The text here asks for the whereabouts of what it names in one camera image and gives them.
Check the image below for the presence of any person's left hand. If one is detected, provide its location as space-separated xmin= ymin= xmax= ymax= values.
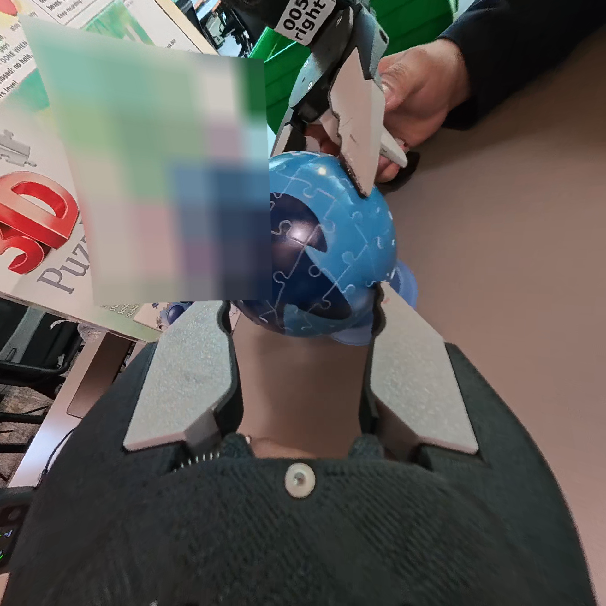
xmin=252 ymin=437 xmax=328 ymax=459

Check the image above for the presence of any black power bank cable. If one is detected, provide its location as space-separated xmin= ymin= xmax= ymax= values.
xmin=40 ymin=425 xmax=80 ymax=489

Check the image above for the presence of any green plastic bin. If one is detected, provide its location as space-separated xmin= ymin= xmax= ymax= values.
xmin=248 ymin=0 xmax=457 ymax=138

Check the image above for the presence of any blue puzzle ball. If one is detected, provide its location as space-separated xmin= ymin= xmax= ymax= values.
xmin=232 ymin=151 xmax=397 ymax=338

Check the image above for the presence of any blue plastic ball stand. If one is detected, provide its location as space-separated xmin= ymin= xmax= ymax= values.
xmin=331 ymin=259 xmax=419 ymax=347

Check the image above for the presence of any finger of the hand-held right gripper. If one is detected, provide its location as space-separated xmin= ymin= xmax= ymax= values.
xmin=328 ymin=46 xmax=386 ymax=199
xmin=270 ymin=108 xmax=309 ymax=159

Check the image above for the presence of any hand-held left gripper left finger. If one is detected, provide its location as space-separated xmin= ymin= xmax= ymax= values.
xmin=122 ymin=300 xmax=243 ymax=454

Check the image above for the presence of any green printed puzzle box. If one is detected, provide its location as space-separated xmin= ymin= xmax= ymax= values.
xmin=0 ymin=102 xmax=240 ymax=342

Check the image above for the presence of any printed task sheet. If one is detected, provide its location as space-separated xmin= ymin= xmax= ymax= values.
xmin=0 ymin=0 xmax=218 ymax=112

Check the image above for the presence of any person's right forearm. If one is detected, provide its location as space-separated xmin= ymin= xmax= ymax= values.
xmin=436 ymin=0 xmax=606 ymax=132

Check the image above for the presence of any dark grey power bank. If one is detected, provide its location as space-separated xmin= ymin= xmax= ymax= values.
xmin=0 ymin=490 xmax=35 ymax=576

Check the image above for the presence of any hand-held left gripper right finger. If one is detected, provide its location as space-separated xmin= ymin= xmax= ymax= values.
xmin=358 ymin=283 xmax=480 ymax=463

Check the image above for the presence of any person's right hand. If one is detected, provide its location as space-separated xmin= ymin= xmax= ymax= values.
xmin=376 ymin=38 xmax=472 ymax=185

